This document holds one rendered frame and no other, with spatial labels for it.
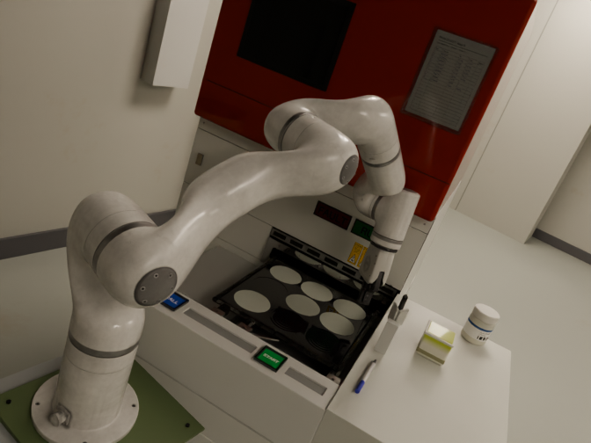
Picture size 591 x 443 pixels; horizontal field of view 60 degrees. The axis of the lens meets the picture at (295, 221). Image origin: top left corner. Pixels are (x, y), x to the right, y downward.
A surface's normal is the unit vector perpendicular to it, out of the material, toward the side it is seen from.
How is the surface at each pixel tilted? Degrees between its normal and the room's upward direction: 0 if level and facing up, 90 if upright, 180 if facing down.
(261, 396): 90
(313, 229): 90
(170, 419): 3
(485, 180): 90
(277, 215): 90
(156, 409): 3
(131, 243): 36
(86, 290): 45
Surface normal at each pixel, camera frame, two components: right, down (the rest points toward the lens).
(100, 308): 0.32, -0.52
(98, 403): 0.47, 0.52
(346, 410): 0.32, -0.88
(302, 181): 0.03, 0.69
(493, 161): -0.55, 0.15
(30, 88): 0.77, 0.47
